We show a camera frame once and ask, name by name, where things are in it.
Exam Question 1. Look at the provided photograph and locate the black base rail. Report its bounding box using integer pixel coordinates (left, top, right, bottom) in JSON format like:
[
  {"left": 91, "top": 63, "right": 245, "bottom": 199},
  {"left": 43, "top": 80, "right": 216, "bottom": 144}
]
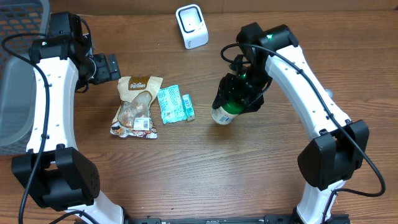
[{"left": 124, "top": 213, "right": 352, "bottom": 224}]

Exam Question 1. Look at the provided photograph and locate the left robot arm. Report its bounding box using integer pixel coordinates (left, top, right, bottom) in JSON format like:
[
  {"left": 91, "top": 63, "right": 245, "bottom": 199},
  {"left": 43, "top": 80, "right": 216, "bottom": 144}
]
[{"left": 12, "top": 12, "right": 129, "bottom": 223}]

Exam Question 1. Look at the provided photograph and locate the yellow dish soap bottle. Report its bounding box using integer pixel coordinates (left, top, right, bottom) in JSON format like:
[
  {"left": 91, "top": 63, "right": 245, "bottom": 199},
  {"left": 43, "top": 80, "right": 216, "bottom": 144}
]
[{"left": 325, "top": 89, "right": 333, "bottom": 98}]

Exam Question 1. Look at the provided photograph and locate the grey plastic mesh basket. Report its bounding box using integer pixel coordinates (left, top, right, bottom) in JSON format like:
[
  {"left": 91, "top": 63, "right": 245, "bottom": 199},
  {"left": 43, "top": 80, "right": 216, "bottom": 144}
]
[{"left": 1, "top": 0, "right": 50, "bottom": 156}]

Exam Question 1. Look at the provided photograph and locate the green lid jar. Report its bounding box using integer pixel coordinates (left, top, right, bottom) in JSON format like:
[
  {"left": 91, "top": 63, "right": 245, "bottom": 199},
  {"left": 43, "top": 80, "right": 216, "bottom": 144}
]
[{"left": 211, "top": 98, "right": 244, "bottom": 125}]

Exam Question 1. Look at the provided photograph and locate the teal wet wipes pack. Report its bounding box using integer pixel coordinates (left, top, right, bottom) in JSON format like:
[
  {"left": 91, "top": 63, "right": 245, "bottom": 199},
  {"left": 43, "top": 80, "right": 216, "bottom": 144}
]
[{"left": 157, "top": 85, "right": 187, "bottom": 124}]

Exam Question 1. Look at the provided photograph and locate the white barcode scanner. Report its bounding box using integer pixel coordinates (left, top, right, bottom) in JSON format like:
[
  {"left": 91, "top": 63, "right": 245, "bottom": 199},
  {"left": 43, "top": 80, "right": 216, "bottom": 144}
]
[{"left": 175, "top": 4, "right": 209, "bottom": 50}]

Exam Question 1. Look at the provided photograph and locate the brown snack bag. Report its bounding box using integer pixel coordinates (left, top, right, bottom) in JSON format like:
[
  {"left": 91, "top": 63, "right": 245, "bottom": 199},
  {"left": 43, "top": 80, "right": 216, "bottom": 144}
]
[{"left": 110, "top": 76, "right": 163, "bottom": 139}]

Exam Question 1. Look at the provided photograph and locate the small teal tissue pack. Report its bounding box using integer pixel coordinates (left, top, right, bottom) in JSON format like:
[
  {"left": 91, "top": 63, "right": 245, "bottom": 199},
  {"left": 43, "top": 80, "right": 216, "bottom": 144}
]
[{"left": 182, "top": 94, "right": 195, "bottom": 121}]

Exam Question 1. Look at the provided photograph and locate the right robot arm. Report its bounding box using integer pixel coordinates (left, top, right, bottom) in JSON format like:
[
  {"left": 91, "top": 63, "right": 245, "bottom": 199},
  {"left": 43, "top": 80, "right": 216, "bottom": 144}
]
[{"left": 211, "top": 22, "right": 369, "bottom": 223}]

